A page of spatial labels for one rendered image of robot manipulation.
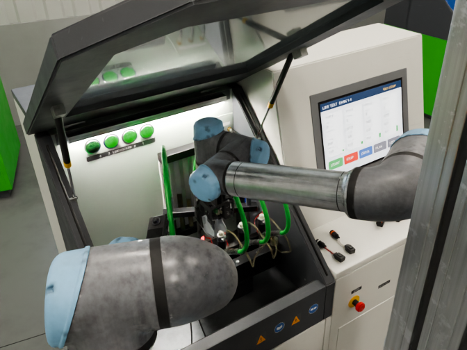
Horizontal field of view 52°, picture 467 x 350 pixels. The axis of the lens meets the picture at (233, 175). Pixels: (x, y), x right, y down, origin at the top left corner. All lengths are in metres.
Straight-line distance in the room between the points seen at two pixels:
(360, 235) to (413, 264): 1.32
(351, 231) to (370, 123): 0.40
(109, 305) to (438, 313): 0.35
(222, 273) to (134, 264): 0.11
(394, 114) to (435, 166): 1.54
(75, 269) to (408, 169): 0.56
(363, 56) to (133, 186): 0.92
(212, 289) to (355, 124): 1.25
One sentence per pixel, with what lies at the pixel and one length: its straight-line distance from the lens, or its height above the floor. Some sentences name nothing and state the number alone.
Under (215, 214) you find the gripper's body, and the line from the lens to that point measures 1.24.
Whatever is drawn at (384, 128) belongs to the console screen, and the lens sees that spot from 1.88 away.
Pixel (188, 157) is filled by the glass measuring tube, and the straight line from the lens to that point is 1.67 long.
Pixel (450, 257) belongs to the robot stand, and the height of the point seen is 1.81.
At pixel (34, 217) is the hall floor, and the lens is 3.80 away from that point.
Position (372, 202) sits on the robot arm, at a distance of 0.84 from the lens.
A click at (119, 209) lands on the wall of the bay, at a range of 1.66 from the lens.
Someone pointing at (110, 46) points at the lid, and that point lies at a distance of 0.69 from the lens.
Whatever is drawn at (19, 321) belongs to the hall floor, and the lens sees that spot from 3.03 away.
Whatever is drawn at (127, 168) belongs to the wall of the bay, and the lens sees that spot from 1.60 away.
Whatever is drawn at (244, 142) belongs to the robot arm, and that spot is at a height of 1.55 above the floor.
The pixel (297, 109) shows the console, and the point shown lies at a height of 1.41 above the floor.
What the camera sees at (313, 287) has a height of 0.95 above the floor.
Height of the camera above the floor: 2.06
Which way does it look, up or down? 32 degrees down
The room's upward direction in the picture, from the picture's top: 2 degrees counter-clockwise
